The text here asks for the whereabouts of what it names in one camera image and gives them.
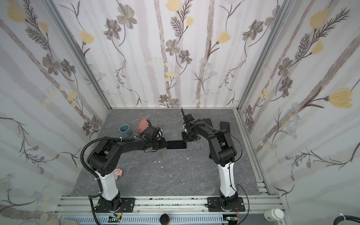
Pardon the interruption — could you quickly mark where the pink phone case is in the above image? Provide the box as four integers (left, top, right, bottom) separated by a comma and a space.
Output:
136, 118, 150, 134

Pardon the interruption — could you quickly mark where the black phone purple edge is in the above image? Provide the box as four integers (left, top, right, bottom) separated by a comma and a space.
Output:
166, 140, 187, 150

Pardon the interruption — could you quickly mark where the black phone case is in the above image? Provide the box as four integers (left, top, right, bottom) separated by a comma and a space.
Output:
220, 121, 231, 134

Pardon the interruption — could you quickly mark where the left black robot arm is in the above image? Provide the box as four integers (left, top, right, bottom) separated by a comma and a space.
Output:
80, 120, 167, 213

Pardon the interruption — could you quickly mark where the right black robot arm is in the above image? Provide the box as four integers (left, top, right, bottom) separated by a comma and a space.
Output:
181, 109, 239, 212

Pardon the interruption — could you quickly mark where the teal ceramic cup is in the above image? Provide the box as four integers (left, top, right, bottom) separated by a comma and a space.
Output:
119, 124, 133, 138

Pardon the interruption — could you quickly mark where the small pink figurine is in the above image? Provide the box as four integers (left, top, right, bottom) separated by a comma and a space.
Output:
114, 168, 123, 180

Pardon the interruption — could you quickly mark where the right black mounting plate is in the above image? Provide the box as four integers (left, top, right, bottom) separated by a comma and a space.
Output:
205, 197, 246, 212

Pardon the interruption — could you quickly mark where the black mounting plate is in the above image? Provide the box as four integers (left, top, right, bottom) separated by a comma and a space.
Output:
205, 197, 246, 212
95, 197, 135, 213

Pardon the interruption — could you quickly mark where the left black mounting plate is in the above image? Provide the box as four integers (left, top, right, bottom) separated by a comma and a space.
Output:
95, 197, 135, 213

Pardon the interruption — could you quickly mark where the white round cap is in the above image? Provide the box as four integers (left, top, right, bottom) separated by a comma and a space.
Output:
263, 208, 285, 222

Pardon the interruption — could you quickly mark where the black knob on rail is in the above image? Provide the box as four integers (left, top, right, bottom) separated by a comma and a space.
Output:
159, 213, 171, 225

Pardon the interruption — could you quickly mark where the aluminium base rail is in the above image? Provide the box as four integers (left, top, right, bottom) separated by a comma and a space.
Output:
54, 195, 290, 225

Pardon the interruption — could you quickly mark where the black cable bottom right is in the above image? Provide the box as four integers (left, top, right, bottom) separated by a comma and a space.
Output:
333, 213, 360, 225

